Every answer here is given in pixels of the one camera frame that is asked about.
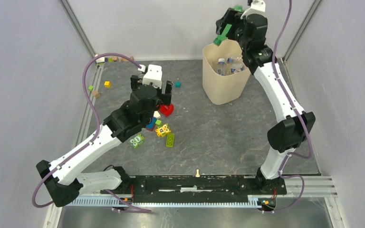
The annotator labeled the green plastic bottle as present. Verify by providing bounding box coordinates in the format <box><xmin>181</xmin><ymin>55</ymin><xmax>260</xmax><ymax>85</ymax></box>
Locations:
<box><xmin>213</xmin><ymin>5</ymin><xmax>244</xmax><ymax>46</ymax></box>

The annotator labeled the clear bottle purple label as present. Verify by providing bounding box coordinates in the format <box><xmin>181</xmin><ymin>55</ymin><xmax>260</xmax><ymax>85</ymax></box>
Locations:
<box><xmin>216</xmin><ymin>58</ymin><xmax>227</xmax><ymax>76</ymax></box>

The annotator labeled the crushed Pepsi bottle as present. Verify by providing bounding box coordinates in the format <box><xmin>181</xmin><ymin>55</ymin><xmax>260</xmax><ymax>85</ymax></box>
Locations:
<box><xmin>227</xmin><ymin>56</ymin><xmax>244</xmax><ymax>75</ymax></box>

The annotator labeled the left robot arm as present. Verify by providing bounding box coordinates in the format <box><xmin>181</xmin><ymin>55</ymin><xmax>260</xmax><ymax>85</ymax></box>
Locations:
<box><xmin>36</xmin><ymin>76</ymin><xmax>173</xmax><ymax>207</ymax></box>

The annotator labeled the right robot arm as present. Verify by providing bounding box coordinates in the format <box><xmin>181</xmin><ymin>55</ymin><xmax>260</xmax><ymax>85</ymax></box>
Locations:
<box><xmin>216</xmin><ymin>6</ymin><xmax>316</xmax><ymax>194</ymax></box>

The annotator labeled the beige plastic bin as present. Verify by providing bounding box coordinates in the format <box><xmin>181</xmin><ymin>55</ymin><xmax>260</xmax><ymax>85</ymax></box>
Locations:
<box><xmin>202</xmin><ymin>40</ymin><xmax>251</xmax><ymax>105</ymax></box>

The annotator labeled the teal cube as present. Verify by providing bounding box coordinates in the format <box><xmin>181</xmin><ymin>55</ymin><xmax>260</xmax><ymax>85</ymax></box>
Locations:
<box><xmin>175</xmin><ymin>81</ymin><xmax>181</xmax><ymax>88</ymax></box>

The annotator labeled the red horseshoe toy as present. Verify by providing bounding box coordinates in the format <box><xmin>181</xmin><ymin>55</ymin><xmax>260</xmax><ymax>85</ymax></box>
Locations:
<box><xmin>159</xmin><ymin>104</ymin><xmax>174</xmax><ymax>117</ymax></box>

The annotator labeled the wooden arch block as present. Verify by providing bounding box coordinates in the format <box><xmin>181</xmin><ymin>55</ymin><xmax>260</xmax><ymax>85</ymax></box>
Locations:
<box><xmin>119</xmin><ymin>56</ymin><xmax>134</xmax><ymax>62</ymax></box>

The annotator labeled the yellow cube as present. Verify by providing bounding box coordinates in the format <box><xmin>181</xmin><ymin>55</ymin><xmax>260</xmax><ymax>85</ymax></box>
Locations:
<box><xmin>104</xmin><ymin>81</ymin><xmax>111</xmax><ymax>88</ymax></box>

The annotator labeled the small green block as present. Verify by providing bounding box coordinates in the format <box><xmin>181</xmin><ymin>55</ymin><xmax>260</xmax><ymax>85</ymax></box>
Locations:
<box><xmin>155</xmin><ymin>119</ymin><xmax>162</xmax><ymax>126</ymax></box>

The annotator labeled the blue toy brick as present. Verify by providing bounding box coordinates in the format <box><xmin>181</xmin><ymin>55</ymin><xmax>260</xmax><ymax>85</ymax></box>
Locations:
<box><xmin>146</xmin><ymin>117</ymin><xmax>157</xmax><ymax>131</ymax></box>

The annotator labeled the wooden cube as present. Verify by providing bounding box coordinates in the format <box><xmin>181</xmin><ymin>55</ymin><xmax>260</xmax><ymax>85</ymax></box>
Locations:
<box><xmin>92</xmin><ymin>90</ymin><xmax>101</xmax><ymax>98</ymax></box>

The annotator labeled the white arch block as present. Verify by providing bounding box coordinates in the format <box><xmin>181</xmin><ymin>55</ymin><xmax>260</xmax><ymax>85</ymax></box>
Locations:
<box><xmin>95</xmin><ymin>57</ymin><xmax>106</xmax><ymax>64</ymax></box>

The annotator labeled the yellow number brick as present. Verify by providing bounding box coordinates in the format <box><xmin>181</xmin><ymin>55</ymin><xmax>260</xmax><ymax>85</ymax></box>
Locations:
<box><xmin>155</xmin><ymin>123</ymin><xmax>171</xmax><ymax>137</ymax></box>

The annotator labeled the green face brick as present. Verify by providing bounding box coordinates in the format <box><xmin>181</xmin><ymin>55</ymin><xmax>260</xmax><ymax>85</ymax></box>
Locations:
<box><xmin>129</xmin><ymin>133</ymin><xmax>145</xmax><ymax>149</ymax></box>

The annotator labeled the green flat brick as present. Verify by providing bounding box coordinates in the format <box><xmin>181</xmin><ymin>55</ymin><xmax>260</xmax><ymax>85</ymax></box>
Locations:
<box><xmin>165</xmin><ymin>133</ymin><xmax>175</xmax><ymax>148</ymax></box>

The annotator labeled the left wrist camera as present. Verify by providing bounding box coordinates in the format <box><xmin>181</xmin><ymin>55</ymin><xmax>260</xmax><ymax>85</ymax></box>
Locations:
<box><xmin>138</xmin><ymin>64</ymin><xmax>163</xmax><ymax>89</ymax></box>

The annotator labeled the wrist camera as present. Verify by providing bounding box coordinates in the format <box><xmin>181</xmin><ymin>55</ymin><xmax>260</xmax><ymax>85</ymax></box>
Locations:
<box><xmin>240</xmin><ymin>0</ymin><xmax>266</xmax><ymax>19</ymax></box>
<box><xmin>138</xmin><ymin>64</ymin><xmax>163</xmax><ymax>89</ymax></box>

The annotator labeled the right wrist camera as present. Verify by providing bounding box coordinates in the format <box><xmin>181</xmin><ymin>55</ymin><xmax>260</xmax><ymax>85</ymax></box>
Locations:
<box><xmin>240</xmin><ymin>0</ymin><xmax>266</xmax><ymax>19</ymax></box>

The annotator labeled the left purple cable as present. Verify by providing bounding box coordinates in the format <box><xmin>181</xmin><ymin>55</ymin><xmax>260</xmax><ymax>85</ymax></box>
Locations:
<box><xmin>32</xmin><ymin>53</ymin><xmax>153</xmax><ymax>214</ymax></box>

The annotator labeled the purple cable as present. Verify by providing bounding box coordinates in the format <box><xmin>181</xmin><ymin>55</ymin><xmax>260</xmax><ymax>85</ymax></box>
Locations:
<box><xmin>262</xmin><ymin>0</ymin><xmax>314</xmax><ymax>214</ymax></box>
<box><xmin>32</xmin><ymin>53</ymin><xmax>153</xmax><ymax>214</ymax></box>

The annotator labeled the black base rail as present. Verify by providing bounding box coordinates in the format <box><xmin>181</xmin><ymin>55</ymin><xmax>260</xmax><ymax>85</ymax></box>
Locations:
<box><xmin>111</xmin><ymin>175</ymin><xmax>287</xmax><ymax>203</ymax></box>

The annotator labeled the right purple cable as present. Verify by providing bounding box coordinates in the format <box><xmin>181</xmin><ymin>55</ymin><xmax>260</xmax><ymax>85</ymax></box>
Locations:
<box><xmin>262</xmin><ymin>0</ymin><xmax>314</xmax><ymax>214</ymax></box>

